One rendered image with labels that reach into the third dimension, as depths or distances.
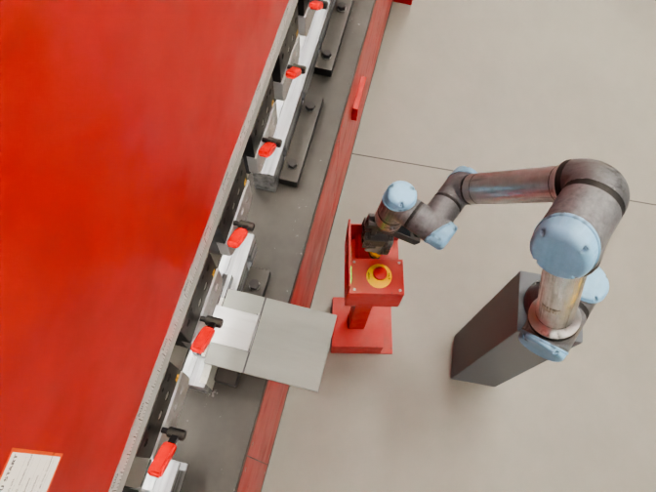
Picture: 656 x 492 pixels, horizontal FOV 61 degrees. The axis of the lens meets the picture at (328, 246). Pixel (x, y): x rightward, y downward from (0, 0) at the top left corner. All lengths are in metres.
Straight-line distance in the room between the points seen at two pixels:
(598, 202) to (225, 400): 0.92
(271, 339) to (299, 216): 0.40
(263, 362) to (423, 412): 1.14
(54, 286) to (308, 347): 0.81
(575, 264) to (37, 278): 0.85
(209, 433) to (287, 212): 0.60
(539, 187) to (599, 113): 1.94
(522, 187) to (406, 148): 1.51
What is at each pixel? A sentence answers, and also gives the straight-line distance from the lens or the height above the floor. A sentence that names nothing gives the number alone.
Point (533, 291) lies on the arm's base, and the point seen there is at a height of 0.82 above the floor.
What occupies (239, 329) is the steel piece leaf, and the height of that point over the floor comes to 1.00.
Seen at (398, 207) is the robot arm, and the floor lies 1.09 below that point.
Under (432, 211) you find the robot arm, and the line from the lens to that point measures 1.36.
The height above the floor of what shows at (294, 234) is 0.87.
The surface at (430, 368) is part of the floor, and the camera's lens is 2.35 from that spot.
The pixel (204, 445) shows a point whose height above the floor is 0.88.
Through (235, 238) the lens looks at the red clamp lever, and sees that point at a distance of 1.04.
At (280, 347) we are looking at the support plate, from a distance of 1.29.
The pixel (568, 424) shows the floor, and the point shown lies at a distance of 2.49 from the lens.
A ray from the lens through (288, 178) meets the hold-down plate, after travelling 1.56.
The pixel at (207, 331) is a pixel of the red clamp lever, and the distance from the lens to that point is 1.01.
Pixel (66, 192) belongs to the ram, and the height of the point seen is 1.82.
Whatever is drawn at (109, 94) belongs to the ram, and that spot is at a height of 1.82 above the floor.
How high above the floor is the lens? 2.26
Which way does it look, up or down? 67 degrees down
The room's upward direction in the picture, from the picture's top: 5 degrees clockwise
